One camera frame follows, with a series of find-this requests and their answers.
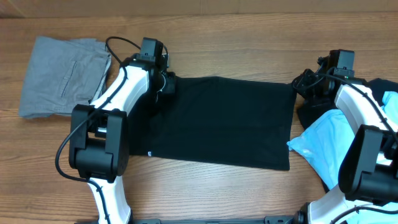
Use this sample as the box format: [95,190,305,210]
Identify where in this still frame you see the black t-shirt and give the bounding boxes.
[128,77,296,170]

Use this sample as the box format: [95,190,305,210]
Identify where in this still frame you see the black garment under pile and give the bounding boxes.
[295,77,398,194]

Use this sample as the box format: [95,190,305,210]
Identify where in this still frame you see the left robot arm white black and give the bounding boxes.
[62,37,175,223]

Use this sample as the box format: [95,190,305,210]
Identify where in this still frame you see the folded grey shorts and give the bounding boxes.
[19,36,111,119]

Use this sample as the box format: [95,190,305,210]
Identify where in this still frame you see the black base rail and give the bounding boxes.
[127,215,294,224]

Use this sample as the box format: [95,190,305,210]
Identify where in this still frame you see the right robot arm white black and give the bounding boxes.
[287,49,397,223]

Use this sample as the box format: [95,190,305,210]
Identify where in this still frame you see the light blue garment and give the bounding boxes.
[287,91,397,224]

